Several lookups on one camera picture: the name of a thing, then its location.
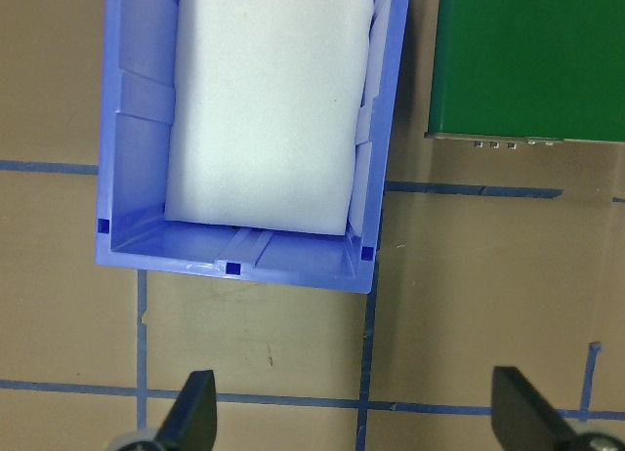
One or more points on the blue plastic bin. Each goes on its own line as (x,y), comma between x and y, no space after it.
(141,177)

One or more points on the green conveyor belt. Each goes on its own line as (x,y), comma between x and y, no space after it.
(527,55)

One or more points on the white foam pad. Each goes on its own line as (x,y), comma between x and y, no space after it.
(268,104)

